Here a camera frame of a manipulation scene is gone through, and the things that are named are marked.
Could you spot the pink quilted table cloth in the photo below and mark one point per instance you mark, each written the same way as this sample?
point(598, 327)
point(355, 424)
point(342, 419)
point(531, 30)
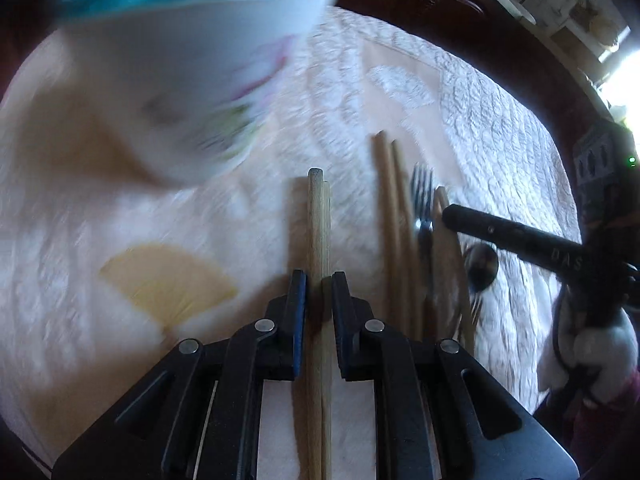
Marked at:
point(320, 110)

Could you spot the small metal fork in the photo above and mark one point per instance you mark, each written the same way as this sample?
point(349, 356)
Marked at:
point(476, 307)

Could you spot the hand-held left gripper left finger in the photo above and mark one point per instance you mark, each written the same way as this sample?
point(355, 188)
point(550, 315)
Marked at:
point(299, 320)

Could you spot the white floral cup teal rim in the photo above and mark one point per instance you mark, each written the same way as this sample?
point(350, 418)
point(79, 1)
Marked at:
point(200, 75)

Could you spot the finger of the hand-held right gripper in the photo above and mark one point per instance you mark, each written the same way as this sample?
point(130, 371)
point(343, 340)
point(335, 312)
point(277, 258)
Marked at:
point(510, 232)

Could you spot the metal spoon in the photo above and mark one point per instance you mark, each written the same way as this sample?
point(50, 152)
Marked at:
point(481, 267)

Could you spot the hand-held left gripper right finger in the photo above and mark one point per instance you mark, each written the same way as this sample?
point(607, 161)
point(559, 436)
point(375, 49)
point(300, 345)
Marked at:
point(341, 320)

